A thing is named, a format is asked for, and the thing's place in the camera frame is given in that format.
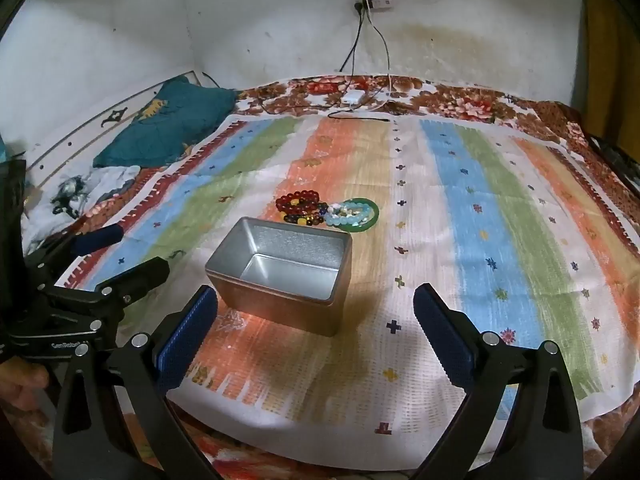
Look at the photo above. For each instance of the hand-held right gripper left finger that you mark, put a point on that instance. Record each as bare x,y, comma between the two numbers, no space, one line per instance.
186,340

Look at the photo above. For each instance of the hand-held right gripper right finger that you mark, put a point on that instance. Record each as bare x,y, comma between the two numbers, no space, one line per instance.
444,340

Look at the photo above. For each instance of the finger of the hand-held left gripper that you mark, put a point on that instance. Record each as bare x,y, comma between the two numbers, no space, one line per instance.
100,238
142,272

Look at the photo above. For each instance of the brown cardboard box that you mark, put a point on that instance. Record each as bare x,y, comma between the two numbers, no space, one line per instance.
280,280

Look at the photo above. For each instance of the green jade bangle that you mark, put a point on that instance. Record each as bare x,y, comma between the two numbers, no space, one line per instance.
374,218

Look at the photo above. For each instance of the person's left hand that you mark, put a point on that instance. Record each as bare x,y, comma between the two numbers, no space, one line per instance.
20,385

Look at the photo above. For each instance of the white printed cloth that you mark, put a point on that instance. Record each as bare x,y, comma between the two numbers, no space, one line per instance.
110,180

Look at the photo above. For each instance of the striped printed mat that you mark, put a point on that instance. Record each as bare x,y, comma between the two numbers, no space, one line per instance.
450,240

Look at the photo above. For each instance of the white decorated headboard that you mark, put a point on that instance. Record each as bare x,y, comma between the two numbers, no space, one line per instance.
75,130

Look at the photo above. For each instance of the teal pillow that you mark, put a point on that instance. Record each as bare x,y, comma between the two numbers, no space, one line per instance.
165,120

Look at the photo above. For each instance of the dark object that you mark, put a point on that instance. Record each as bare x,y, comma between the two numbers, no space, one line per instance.
617,160

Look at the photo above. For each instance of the white charger adapter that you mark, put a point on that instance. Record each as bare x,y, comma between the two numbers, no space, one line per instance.
352,97

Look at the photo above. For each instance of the yellow cloth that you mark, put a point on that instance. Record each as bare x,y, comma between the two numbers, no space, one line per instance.
605,60

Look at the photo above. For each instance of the white power strip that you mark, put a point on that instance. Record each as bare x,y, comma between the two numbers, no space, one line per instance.
376,2

